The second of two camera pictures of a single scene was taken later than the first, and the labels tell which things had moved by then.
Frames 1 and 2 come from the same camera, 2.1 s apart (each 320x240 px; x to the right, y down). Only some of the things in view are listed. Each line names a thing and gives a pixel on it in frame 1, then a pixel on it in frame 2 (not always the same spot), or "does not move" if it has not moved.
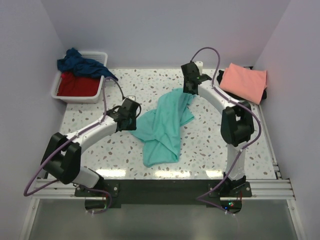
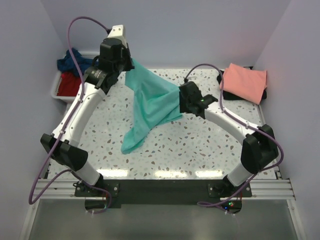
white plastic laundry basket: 101,57 does not move
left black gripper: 133,126 to 126,51
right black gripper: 185,90 to 183,108
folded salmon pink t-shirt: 248,83 does not move
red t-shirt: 72,85 does not move
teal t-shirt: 159,129 to 156,100
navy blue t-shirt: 74,61 does not move
